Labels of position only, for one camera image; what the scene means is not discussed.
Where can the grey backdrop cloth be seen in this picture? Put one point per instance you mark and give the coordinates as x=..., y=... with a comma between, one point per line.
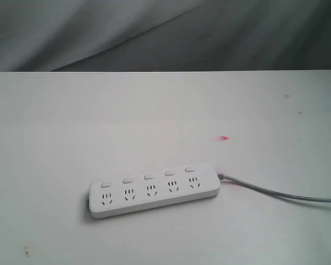
x=165, y=35

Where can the white five-socket power strip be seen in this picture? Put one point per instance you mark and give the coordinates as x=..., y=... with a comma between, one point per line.
x=118, y=195

